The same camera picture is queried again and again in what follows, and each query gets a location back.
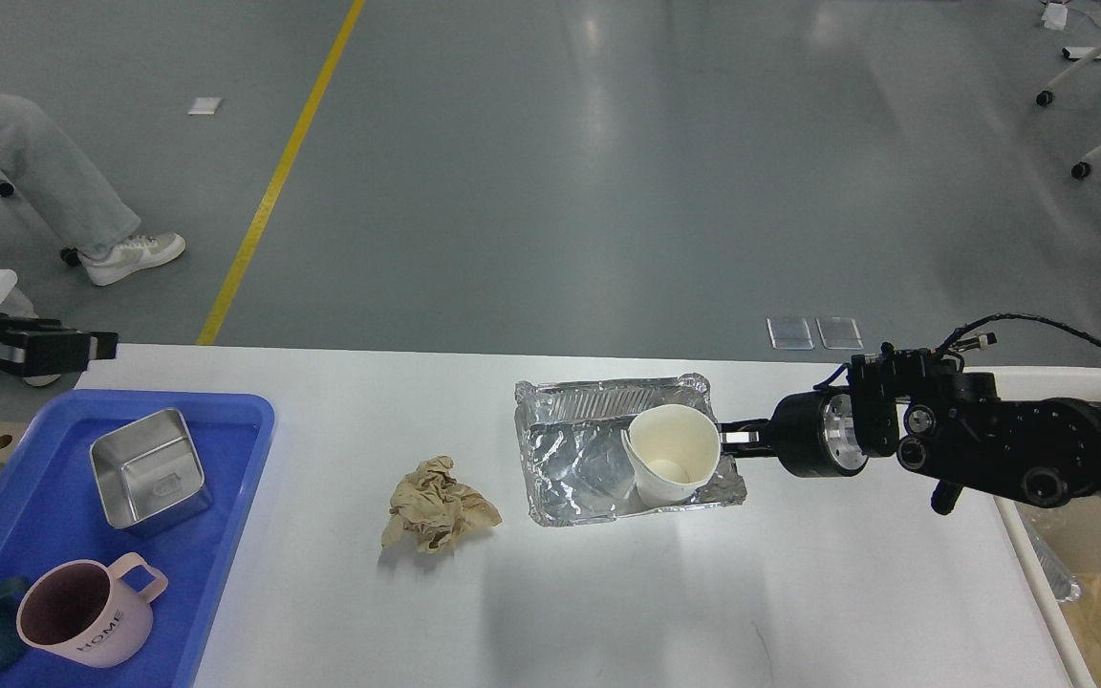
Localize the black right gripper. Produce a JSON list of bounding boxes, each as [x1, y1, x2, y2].
[[718, 391, 869, 478]]

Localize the white paper cup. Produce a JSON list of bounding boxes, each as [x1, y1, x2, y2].
[[620, 404, 722, 506]]

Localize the stainless steel rectangular container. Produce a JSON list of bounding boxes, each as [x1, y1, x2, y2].
[[89, 408, 212, 537]]

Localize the aluminium foil tray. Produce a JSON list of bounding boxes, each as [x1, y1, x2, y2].
[[514, 372, 746, 527]]

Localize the pink mug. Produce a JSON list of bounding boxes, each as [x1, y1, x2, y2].
[[14, 552, 168, 669]]

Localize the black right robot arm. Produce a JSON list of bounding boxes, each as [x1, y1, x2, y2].
[[718, 314, 1101, 515]]

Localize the clear floor plate left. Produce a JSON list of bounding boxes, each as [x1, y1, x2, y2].
[[766, 316, 814, 352]]

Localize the clear floor plate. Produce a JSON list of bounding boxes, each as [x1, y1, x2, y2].
[[814, 316, 864, 350], [766, 316, 814, 352]]

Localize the clear floor plate right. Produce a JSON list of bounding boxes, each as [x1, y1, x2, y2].
[[814, 316, 864, 350]]

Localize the white sneaker far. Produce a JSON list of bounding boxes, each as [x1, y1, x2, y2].
[[78, 232, 186, 287]]

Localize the blue plastic tray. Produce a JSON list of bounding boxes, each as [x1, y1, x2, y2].
[[0, 389, 275, 687]]

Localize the person's legs in jeans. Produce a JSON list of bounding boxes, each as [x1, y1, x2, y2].
[[0, 91, 142, 316]]

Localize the foil tray in bin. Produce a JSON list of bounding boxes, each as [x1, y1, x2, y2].
[[1024, 522, 1083, 604]]

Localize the white plastic bin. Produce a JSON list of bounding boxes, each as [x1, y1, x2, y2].
[[985, 367, 1101, 688]]

